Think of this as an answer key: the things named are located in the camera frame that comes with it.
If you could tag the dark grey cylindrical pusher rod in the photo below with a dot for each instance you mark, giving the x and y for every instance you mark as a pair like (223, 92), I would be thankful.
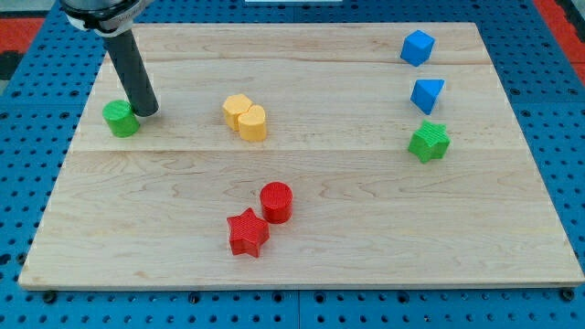
(128, 63)

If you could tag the yellow heart block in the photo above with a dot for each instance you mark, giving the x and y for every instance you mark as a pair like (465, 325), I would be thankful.
(252, 124)

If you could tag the blue triangle block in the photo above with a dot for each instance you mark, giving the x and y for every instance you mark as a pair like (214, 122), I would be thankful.
(425, 94)

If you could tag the green cylinder block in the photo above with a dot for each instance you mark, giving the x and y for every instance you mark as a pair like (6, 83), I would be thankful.
(120, 118)

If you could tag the yellow hexagon block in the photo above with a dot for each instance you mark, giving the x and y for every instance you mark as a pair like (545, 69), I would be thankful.
(233, 107)

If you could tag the red cylinder block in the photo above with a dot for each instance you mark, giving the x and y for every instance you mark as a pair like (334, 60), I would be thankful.
(276, 202)

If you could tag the red star block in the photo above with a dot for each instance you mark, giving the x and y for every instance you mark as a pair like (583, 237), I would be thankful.
(247, 233)

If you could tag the light wooden board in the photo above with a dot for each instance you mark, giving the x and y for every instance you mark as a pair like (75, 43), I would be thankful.
(149, 212)

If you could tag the blue cube block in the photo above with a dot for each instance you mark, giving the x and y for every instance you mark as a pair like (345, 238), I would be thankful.
(417, 48)

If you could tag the green star block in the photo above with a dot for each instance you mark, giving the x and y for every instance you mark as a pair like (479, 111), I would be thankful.
(431, 141)

